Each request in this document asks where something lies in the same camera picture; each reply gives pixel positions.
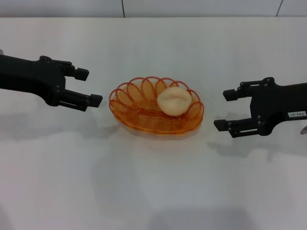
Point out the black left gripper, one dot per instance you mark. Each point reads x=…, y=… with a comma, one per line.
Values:
x=31, y=76

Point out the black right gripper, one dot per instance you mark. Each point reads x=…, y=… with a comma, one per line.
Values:
x=280, y=105

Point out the pale round bread bun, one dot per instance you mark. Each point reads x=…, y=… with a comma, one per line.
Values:
x=173, y=100

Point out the orange woven plastic basket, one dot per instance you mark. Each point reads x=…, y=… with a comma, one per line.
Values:
x=144, y=117

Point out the white printed label sticker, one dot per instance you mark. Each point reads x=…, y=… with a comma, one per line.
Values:
x=296, y=114

